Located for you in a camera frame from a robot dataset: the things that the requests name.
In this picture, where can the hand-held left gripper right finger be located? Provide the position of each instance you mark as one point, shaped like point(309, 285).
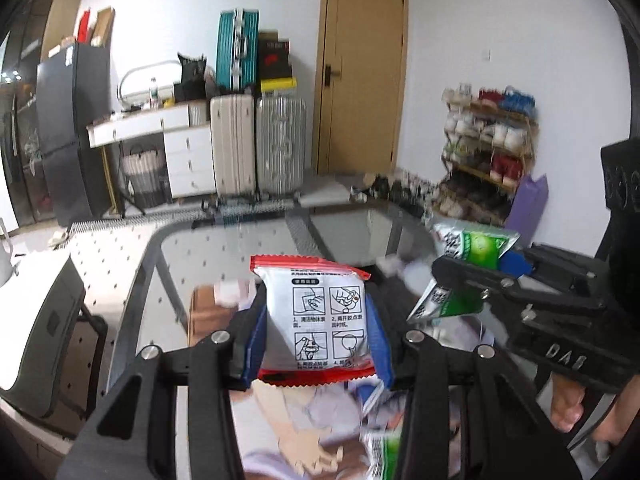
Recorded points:
point(378, 342)

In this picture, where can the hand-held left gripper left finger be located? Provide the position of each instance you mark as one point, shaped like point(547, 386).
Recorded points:
point(254, 347)

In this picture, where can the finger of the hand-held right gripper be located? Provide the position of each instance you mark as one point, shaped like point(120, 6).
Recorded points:
point(515, 263)
point(480, 280)

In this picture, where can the green and white packet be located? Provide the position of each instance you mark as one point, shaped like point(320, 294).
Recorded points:
point(385, 457)
point(480, 247)

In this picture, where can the red and white packet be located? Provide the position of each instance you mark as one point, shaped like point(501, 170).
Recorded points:
point(315, 320)

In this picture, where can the person's right hand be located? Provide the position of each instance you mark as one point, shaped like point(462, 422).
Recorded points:
point(567, 402)

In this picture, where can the brown cardboard box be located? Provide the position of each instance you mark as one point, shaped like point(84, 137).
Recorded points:
point(207, 315)

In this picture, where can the wooden shoe rack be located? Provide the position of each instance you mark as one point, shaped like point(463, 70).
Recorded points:
point(487, 160)

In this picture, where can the row of shoes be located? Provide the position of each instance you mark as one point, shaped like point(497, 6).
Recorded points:
point(395, 187)

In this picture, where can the white desk with drawers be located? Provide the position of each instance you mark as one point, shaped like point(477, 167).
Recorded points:
point(187, 160)

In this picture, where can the beige suitcase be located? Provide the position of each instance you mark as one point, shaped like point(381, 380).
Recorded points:
point(232, 145)

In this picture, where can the striped laundry basket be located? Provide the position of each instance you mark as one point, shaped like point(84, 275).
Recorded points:
point(145, 175)

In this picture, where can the silver suitcase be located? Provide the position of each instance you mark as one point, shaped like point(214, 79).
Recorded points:
point(281, 145)

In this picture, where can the wooden door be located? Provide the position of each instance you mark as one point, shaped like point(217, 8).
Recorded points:
point(362, 85)

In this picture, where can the plastic bottle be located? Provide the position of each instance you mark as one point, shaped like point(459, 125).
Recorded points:
point(154, 94)

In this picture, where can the black bag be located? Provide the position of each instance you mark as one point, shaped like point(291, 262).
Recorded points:
point(191, 75)

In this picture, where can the dark grey refrigerator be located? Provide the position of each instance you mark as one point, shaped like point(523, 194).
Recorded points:
point(70, 135)

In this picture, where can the black box with red print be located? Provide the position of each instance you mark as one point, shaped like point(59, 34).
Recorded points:
point(275, 60)

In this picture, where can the teal suitcase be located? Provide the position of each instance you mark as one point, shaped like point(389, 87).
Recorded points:
point(237, 50)

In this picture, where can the dark glass cabinet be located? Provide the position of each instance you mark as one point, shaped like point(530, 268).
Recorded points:
point(22, 150)

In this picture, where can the small cardboard box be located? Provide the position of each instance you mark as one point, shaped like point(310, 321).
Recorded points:
point(104, 25)

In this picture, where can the tall cardboard box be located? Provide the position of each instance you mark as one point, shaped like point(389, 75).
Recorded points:
point(62, 15)

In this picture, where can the white metal frame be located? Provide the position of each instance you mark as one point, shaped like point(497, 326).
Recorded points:
point(135, 71)

